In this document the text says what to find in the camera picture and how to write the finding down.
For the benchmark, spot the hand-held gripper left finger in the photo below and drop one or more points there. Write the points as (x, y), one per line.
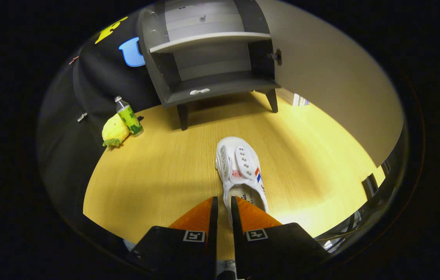
(173, 252)

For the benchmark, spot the grey shoe cabinet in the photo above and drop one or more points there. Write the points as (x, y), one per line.
(212, 83)

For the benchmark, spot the silver clip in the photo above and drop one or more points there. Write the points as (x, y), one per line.
(82, 116)

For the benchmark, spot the white canvas shoe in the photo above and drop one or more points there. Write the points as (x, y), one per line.
(239, 163)

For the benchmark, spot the black backdrop cloth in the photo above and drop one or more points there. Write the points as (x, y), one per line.
(88, 89)

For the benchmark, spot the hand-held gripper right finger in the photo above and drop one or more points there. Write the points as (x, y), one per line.
(278, 252)

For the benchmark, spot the copper clip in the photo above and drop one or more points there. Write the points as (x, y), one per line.
(73, 60)

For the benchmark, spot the green label plastic bottle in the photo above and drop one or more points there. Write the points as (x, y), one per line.
(130, 118)

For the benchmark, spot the yellow pineapple plush toy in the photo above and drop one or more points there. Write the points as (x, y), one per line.
(114, 132)

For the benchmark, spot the beige shoe cabinet door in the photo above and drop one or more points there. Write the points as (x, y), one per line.
(332, 77)

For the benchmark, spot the small stack of books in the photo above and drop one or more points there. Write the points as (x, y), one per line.
(299, 100)

